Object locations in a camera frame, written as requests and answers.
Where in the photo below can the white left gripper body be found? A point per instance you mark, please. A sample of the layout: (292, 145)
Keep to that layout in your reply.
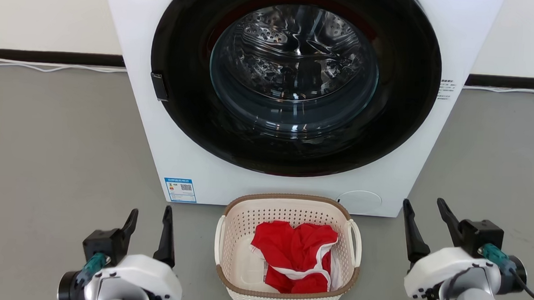
(152, 275)

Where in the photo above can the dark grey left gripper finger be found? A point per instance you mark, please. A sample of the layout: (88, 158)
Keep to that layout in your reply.
(166, 243)
(130, 223)

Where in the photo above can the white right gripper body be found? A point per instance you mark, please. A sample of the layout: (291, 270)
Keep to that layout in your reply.
(436, 269)

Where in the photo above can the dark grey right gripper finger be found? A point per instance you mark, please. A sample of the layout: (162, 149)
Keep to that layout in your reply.
(449, 220)
(415, 238)

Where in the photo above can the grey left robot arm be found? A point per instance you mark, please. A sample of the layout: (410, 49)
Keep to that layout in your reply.
(114, 297)

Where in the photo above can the cream perforated laundry basket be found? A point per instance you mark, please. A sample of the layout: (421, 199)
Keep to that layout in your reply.
(240, 241)

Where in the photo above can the blue energy label sticker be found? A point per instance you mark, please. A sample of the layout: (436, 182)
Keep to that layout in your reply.
(180, 190)

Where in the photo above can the round white filter cover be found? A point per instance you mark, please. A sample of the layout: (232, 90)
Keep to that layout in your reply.
(361, 203)

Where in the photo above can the red garment with white trim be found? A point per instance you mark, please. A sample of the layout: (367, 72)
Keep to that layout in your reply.
(291, 251)

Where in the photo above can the small printed text label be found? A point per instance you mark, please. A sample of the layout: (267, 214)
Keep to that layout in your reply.
(447, 89)

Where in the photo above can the black round washer door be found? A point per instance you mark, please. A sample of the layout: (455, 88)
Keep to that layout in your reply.
(182, 94)

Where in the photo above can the white washing machine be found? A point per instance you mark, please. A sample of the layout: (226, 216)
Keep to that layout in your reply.
(139, 45)

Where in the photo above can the steel washing drum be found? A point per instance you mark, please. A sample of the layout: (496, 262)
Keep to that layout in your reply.
(294, 49)

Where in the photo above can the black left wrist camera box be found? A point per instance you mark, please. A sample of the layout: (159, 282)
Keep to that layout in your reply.
(103, 242)

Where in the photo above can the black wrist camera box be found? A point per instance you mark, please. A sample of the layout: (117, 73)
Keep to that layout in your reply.
(103, 242)
(482, 232)

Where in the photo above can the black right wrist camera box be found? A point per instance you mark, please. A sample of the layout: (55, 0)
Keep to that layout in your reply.
(482, 232)

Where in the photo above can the green right camera plug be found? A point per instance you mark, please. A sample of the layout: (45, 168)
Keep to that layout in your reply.
(494, 256)

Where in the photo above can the green camera plug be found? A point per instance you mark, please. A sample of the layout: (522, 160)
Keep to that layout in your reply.
(494, 256)
(90, 267)

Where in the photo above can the green left camera plug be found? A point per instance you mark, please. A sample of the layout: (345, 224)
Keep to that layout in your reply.
(90, 267)

